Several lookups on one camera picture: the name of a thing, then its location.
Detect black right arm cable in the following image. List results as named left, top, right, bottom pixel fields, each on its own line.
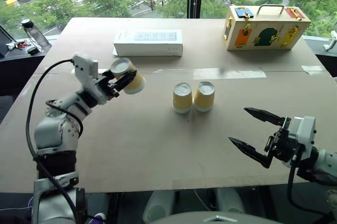
left=286, top=145, right=337, bottom=223

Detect dark tablet screen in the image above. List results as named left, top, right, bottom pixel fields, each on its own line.
left=0, top=25, right=14, bottom=58

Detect long black left arm cable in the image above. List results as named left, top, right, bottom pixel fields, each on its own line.
left=25, top=59, right=89, bottom=224

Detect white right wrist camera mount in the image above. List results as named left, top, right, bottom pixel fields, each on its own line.
left=288, top=115, right=317, bottom=161

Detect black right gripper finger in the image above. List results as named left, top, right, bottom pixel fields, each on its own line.
left=243, top=107, right=286, bottom=128
left=227, top=136, right=275, bottom=169

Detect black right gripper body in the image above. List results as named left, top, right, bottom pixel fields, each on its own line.
left=264, top=117, right=304, bottom=167

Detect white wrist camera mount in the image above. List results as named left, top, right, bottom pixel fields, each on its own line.
left=288, top=115, right=317, bottom=161
left=72, top=54, right=108, bottom=104

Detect white rounded robot leg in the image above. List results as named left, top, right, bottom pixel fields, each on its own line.
left=143, top=190, right=176, bottom=223
left=215, top=187, right=246, bottom=215

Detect long clear tape strip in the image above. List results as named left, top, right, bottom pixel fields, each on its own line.
left=152, top=67, right=267, bottom=80

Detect bunch of keys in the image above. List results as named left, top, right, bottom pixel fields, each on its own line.
left=7, top=39, right=29, bottom=51

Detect white bracket object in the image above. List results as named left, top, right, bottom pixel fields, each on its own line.
left=323, top=30, right=337, bottom=52

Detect short clear tape strip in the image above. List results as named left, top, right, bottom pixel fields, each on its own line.
left=301, top=65, right=326, bottom=74

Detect short black left arm cable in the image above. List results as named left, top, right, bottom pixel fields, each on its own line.
left=45, top=99, right=84, bottom=138

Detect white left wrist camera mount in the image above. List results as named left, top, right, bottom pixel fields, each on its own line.
left=72, top=54, right=108, bottom=104

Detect silver robot torso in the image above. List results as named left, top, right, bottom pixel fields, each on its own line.
left=157, top=210, right=286, bottom=224

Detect dark side table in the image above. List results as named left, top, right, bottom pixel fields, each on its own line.
left=0, top=24, right=53, bottom=125

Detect wooden latch box with handle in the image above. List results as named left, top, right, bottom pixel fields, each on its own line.
left=223, top=4, right=312, bottom=52

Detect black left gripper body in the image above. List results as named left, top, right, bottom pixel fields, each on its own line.
left=96, top=71, right=122, bottom=101

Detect clear water bottle black cap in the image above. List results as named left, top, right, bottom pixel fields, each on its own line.
left=21, top=18, right=51, bottom=49

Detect white cardboard box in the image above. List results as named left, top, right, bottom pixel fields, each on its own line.
left=112, top=29, right=184, bottom=57

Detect yellow white paper cup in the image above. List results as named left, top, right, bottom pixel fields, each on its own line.
left=193, top=80, right=216, bottom=113
left=109, top=57, right=146, bottom=95
left=172, top=82, right=193, bottom=114

